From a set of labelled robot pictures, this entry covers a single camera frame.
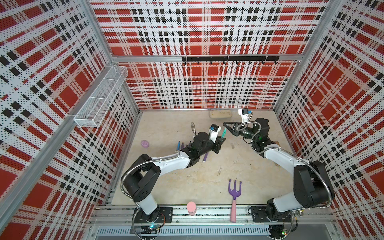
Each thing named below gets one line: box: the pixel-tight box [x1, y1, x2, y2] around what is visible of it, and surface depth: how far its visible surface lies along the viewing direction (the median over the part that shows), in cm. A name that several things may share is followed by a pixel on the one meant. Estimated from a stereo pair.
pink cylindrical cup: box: [187, 201, 197, 216], surface depth 70 cm
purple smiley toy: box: [141, 140, 150, 149], surface depth 101 cm
